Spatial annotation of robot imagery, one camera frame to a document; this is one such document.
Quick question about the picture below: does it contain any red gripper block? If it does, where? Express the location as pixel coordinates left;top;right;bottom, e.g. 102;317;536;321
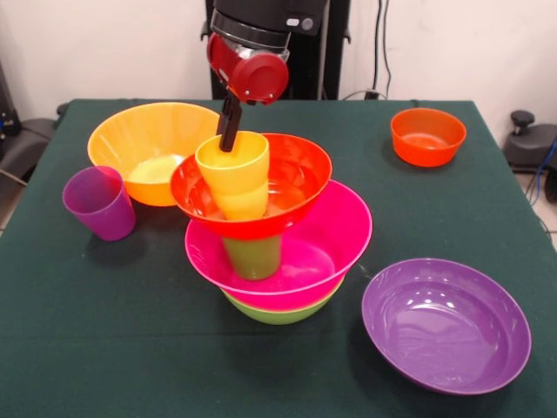
206;32;291;153

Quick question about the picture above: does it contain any yellow cup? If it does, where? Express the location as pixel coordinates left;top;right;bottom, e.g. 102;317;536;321
194;131;271;221

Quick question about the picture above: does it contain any large red shallow bowl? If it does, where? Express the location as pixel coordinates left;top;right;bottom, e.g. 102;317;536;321
169;132;333;241

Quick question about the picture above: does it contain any green cup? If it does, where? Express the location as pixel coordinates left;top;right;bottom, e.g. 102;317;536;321
222;234;284;281

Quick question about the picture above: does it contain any large pink bowl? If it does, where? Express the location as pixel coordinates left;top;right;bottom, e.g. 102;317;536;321
184;179;374;313

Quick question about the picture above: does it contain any large orange bowl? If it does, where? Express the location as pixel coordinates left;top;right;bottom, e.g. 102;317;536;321
86;102;221;207

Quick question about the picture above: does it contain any purple cup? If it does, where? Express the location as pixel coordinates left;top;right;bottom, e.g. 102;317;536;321
62;165;138;242

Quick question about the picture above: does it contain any green bowl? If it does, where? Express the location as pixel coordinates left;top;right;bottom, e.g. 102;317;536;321
221;285;340;326

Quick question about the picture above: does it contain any black floor base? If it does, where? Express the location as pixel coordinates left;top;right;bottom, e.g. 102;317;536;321
0;117;57;179
504;111;557;175

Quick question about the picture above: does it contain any small red bowl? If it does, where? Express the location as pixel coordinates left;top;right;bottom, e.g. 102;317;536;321
390;107;468;168

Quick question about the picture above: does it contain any dark green tablecloth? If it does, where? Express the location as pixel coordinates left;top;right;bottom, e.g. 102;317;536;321
0;98;557;418

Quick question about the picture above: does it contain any large purple shallow bowl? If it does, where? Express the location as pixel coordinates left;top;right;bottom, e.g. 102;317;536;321
360;257;533;395

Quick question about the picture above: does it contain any black hanging cable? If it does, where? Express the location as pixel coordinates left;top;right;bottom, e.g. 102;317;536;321
373;0;393;99

